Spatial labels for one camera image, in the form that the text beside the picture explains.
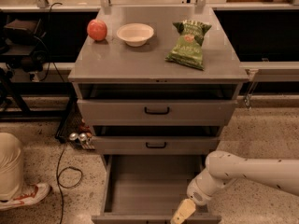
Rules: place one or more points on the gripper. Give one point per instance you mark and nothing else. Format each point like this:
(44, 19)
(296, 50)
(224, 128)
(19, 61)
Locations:
(195, 194)

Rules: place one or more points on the grey bottom drawer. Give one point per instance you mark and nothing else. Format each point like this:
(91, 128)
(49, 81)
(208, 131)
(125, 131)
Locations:
(145, 189)

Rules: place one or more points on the grey drawer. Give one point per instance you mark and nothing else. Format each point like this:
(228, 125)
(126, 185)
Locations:
(155, 140)
(157, 105)
(145, 189)

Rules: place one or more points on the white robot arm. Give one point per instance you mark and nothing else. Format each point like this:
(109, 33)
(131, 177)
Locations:
(223, 168)

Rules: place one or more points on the grey middle drawer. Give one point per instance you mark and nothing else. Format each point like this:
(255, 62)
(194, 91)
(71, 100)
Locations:
(155, 140)

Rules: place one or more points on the grey drawer cabinet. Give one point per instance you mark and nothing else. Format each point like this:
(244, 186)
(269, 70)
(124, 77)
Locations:
(114, 62)

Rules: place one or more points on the grey top drawer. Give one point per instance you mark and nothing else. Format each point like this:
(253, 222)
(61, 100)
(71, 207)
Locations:
(157, 105)

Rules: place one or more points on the silver can right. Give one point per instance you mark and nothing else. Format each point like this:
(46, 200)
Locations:
(82, 137)

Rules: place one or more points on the silver can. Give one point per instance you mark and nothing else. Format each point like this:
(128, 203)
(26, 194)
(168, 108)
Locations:
(82, 137)
(73, 136)

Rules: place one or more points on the silver can left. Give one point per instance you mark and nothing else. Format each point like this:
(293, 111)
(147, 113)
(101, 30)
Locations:
(73, 136)

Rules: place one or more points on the white red sneaker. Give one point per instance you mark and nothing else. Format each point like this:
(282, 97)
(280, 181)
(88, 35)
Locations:
(30, 194)

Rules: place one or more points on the green chip bag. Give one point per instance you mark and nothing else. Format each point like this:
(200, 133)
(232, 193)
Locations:
(188, 49)

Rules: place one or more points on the white bowl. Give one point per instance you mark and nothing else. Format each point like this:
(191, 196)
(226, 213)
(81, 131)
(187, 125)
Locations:
(135, 34)

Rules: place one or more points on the person's beige trouser leg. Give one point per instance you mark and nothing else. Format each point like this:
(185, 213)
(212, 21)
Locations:
(11, 166)

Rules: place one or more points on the red apple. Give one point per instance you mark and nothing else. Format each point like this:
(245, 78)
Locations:
(97, 30)

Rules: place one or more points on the black equipment on left shelf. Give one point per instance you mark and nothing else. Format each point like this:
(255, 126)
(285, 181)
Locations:
(23, 46)

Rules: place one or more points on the black wire basket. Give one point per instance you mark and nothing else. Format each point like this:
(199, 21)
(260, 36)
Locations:
(74, 123)

